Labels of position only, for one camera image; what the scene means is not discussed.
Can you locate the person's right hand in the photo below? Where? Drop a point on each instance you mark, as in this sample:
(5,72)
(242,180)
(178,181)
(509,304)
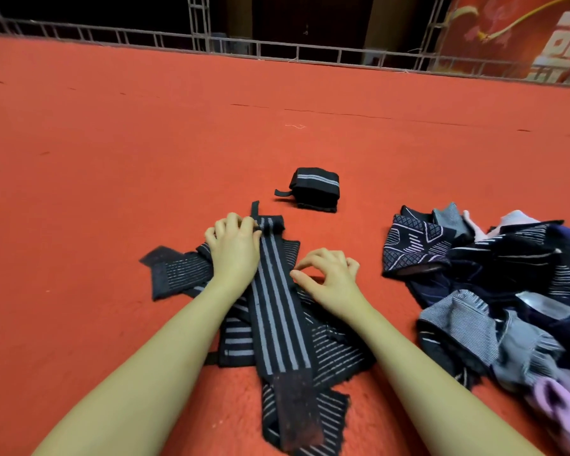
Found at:
(331,285)

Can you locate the person's left hand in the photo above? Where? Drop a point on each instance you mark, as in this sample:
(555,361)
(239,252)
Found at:
(233,256)

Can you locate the pile of black striped bands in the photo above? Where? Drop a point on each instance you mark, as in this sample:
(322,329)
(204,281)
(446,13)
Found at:
(176,275)

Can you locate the person's right forearm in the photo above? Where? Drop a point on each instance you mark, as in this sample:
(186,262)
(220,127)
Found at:
(437,394)

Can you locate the person's left forearm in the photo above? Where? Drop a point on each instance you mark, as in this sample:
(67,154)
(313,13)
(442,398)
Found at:
(133,389)

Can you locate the heap of dark patterned socks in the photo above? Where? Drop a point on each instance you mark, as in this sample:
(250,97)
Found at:
(475,261)

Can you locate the grey metal truss tower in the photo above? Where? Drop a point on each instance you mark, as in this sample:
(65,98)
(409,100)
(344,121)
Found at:
(200,19)
(439,28)

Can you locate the dark brown door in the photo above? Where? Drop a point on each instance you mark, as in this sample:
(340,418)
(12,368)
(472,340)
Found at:
(313,19)

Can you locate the red banner with white print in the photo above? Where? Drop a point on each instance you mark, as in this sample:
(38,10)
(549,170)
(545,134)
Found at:
(494,23)

